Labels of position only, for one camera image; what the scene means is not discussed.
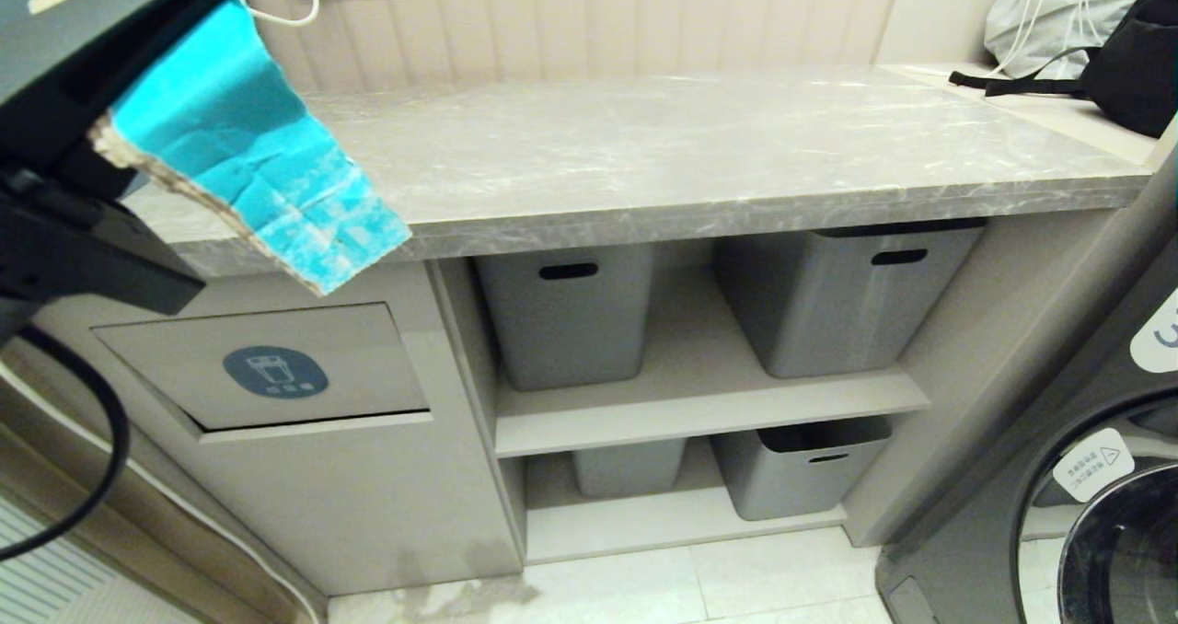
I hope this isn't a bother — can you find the small blue-edged cardboard scrap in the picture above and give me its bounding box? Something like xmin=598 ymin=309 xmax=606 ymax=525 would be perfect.
xmin=28 ymin=0 xmax=413 ymax=296

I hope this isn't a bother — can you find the blue round bin sticker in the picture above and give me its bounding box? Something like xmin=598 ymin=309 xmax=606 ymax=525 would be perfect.
xmin=223 ymin=345 xmax=329 ymax=399

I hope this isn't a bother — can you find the beige trash flap door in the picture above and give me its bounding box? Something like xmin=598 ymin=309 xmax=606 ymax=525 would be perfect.
xmin=90 ymin=302 xmax=432 ymax=432

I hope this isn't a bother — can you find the beige cabinet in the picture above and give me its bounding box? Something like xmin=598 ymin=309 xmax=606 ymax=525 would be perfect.
xmin=0 ymin=208 xmax=1131 ymax=595

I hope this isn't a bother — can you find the narrow grey storage bin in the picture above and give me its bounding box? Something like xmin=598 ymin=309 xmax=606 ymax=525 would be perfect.
xmin=572 ymin=438 xmax=687 ymax=498
xmin=474 ymin=243 xmax=656 ymax=390

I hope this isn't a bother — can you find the beige shelf board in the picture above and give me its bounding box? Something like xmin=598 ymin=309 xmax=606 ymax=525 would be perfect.
xmin=493 ymin=364 xmax=932 ymax=457

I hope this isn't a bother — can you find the wide grey storage bin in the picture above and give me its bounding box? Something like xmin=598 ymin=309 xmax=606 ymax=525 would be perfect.
xmin=711 ymin=417 xmax=894 ymax=522
xmin=714 ymin=220 xmax=989 ymax=379

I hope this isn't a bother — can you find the dark grey washing machine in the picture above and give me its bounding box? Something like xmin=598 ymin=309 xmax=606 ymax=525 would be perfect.
xmin=874 ymin=159 xmax=1178 ymax=624

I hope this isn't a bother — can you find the light grey fabric bag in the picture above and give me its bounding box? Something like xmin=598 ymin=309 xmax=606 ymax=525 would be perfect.
xmin=983 ymin=0 xmax=1168 ymax=80

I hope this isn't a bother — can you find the white warning sticker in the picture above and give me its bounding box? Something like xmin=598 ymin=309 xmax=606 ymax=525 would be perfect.
xmin=1052 ymin=427 xmax=1137 ymax=503

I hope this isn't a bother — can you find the black backpack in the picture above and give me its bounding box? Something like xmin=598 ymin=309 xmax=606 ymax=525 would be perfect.
xmin=948 ymin=0 xmax=1178 ymax=140

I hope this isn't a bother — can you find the white washer panel label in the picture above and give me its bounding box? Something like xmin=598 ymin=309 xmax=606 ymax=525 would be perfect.
xmin=1130 ymin=288 xmax=1178 ymax=374

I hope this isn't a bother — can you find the round glass washer door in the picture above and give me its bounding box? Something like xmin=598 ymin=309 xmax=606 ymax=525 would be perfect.
xmin=1011 ymin=392 xmax=1178 ymax=624

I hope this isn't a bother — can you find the left black camera cable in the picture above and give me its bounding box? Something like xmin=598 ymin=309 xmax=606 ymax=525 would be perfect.
xmin=0 ymin=325 xmax=131 ymax=562

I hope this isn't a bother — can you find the white power cable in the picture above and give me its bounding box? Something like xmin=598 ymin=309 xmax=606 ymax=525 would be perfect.
xmin=241 ymin=0 xmax=323 ymax=29

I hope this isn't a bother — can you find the thin white floor cable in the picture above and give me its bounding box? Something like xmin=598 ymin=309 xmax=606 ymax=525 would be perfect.
xmin=0 ymin=357 xmax=325 ymax=624

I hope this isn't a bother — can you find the white drawstring cord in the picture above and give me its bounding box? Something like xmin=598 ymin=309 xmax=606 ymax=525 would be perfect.
xmin=988 ymin=0 xmax=1103 ymax=75

